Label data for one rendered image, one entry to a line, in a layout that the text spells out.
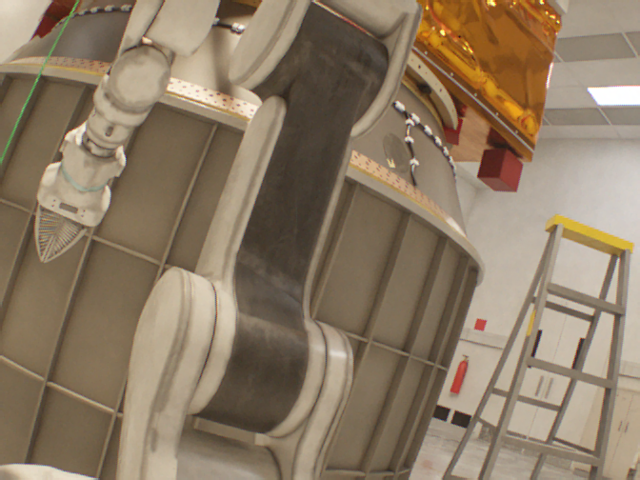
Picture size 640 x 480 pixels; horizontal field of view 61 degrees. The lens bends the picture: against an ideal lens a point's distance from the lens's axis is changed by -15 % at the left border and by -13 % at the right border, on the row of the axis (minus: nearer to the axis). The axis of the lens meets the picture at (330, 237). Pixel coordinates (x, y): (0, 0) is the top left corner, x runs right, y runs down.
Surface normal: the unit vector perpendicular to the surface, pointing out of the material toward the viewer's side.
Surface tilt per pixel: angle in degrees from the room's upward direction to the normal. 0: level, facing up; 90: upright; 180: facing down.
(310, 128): 87
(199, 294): 43
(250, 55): 102
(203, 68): 62
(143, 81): 136
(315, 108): 87
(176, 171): 90
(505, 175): 90
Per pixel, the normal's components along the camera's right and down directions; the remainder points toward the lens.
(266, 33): -0.67, -0.24
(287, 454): -0.80, -0.36
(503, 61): 0.59, 0.07
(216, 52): 0.24, -0.55
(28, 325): -0.07, -0.20
